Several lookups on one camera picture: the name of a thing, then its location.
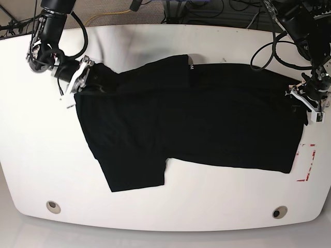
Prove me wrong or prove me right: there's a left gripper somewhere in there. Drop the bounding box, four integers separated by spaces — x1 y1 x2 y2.
284 66 330 113

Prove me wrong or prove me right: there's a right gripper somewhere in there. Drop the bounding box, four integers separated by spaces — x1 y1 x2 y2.
51 56 106 95

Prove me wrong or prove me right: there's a black T-shirt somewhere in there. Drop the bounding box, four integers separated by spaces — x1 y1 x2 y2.
74 55 308 192

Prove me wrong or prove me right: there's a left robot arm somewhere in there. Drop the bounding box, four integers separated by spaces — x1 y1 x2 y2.
261 1 330 115

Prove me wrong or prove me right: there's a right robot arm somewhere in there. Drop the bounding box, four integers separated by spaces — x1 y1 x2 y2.
26 1 105 96

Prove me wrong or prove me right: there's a red tape marker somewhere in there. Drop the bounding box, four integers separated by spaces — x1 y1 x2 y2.
292 144 317 182

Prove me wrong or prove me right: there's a right table grommet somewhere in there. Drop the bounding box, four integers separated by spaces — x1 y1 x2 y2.
272 206 288 219

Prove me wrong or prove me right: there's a table grommet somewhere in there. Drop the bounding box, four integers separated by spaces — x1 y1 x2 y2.
46 201 61 214
272 206 288 219

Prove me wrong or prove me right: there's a left table grommet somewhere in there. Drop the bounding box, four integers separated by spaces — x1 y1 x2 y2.
46 201 61 214

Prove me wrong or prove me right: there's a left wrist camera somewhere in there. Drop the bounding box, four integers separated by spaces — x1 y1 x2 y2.
310 111 325 123

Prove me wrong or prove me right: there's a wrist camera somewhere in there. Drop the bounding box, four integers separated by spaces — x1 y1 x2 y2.
60 92 76 109
310 111 325 123

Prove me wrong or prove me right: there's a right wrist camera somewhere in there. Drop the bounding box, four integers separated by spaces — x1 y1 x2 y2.
60 92 76 109

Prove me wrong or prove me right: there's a yellow cable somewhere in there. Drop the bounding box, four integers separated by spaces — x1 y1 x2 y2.
83 7 133 28

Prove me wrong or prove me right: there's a black cable bundle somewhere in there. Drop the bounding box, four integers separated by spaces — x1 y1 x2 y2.
160 0 272 29

